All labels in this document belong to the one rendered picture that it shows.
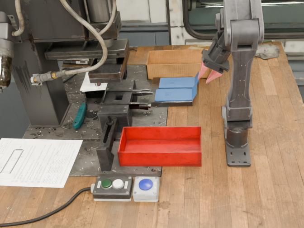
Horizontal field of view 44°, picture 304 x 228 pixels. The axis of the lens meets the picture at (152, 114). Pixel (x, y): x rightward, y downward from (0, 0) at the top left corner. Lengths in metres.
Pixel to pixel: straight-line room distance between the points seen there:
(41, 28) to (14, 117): 1.33
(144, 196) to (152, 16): 1.01
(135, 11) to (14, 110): 1.00
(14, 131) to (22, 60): 1.31
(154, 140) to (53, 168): 0.33
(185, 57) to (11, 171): 0.82
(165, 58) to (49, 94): 0.55
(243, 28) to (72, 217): 0.67
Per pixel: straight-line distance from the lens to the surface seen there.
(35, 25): 1.18
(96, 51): 1.19
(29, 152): 1.31
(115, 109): 1.25
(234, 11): 0.99
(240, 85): 1.06
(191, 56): 1.59
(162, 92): 1.40
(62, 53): 1.22
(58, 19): 1.14
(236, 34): 0.96
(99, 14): 1.13
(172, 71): 1.50
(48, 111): 1.34
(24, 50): 1.23
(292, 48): 1.85
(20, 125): 2.47
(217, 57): 1.27
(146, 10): 1.82
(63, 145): 1.29
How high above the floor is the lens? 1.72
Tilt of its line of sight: 38 degrees down
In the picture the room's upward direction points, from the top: 7 degrees counter-clockwise
